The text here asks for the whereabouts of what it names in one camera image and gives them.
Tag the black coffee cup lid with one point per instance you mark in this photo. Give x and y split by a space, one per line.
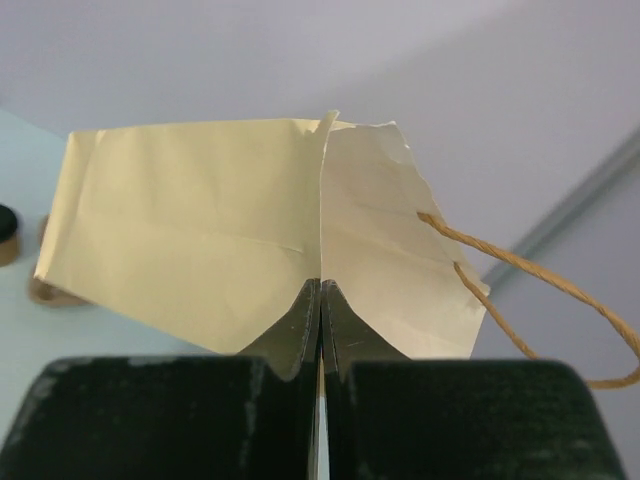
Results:
8 223

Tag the brown paper coffee cup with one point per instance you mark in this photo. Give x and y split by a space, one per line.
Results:
9 250

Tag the stack of paper cups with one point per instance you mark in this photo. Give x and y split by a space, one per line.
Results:
47 295

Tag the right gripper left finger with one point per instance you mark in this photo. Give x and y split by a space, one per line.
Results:
252 415

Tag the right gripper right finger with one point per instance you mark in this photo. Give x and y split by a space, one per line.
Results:
391 417

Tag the kraft paper takeout bag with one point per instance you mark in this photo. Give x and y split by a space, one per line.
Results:
207 231

